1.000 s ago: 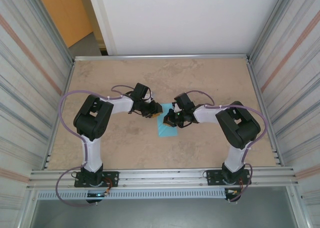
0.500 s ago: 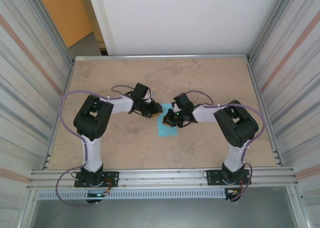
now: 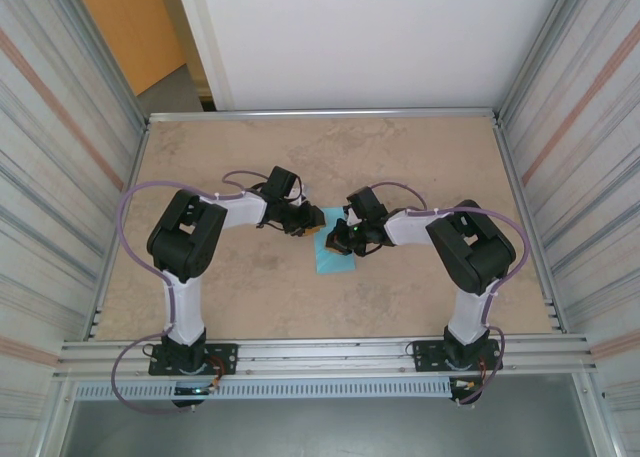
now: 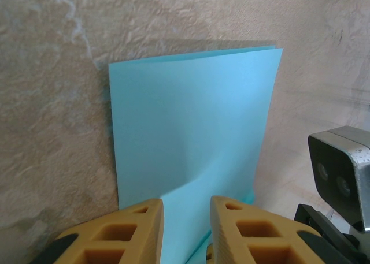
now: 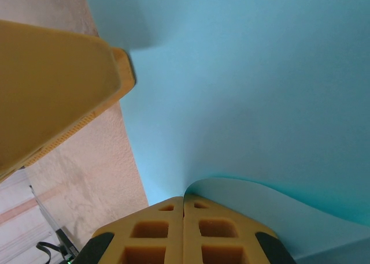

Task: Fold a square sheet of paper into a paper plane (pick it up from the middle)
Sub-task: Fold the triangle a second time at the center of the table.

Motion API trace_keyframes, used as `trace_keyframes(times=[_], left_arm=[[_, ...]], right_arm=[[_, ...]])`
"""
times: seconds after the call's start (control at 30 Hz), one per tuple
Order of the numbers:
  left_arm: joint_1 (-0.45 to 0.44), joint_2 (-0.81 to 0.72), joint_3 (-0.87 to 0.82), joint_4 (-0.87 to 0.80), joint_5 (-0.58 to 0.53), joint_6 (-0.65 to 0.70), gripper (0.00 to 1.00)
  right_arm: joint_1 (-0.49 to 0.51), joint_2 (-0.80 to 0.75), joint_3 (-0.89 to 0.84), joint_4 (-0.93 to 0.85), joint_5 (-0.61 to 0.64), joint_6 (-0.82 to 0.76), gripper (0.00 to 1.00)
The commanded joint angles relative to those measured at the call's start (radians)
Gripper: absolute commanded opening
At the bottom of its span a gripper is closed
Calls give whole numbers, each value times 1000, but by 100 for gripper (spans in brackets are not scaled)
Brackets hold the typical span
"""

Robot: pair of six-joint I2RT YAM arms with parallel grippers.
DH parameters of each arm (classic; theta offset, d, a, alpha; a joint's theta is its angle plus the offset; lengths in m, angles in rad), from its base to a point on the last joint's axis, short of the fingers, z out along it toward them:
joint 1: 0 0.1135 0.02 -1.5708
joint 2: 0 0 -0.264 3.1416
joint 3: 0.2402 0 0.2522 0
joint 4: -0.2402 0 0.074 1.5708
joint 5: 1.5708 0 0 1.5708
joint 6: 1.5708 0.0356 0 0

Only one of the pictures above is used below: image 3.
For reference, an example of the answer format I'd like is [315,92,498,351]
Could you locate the aluminium crossbar of table frame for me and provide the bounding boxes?
[146,107,501,124]

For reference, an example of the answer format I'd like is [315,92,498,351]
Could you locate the small circuit board green light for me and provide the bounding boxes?
[172,384,216,399]

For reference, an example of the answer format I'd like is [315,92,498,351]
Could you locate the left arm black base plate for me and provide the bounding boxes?
[148,342,239,378]

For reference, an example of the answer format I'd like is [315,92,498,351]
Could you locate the white door frame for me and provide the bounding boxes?
[172,0,236,112]

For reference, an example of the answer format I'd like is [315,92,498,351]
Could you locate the light blue paper sheet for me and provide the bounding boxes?
[312,205,357,277]

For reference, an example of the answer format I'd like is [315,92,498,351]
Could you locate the grey slotted cable duct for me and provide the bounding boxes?
[73,379,454,402]

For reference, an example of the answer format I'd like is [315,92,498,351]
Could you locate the aluminium frame corner post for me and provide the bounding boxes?
[497,0,601,128]
[39,0,151,128]

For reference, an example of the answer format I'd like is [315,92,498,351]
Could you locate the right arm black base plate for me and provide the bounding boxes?
[409,337,501,376]

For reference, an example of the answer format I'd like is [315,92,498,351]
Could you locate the orange wooden door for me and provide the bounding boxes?
[69,0,207,98]

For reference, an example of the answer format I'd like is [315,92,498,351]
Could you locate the aluminium table side rail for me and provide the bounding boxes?
[493,119,569,334]
[88,121,151,341]

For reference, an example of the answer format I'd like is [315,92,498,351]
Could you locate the long aluminium mounting rail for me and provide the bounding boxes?
[56,332,600,381]

